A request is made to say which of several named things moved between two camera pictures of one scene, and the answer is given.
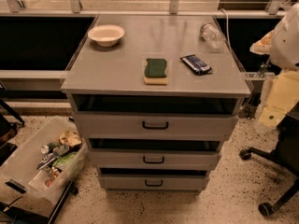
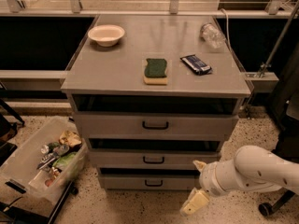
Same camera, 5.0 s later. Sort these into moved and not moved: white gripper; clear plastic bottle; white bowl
Moved: white gripper
Not moved: white bowl; clear plastic bottle
